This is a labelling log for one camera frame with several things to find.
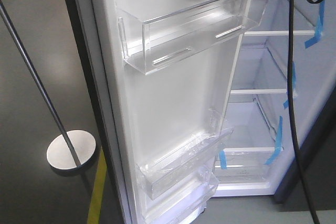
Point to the fridge door with shelves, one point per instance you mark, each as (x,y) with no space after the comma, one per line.
(145,117)

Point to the clear upper door bin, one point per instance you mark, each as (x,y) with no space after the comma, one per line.
(157,33)

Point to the clear door bin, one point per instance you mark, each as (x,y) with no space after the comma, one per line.
(183,199)
(158,176)
(157,33)

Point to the clear middle door bin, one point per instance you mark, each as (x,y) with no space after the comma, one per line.
(158,176)

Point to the clear lower door bin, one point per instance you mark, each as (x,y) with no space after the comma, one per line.
(183,199)

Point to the silver floor lamp stand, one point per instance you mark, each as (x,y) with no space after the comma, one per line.
(71,149)

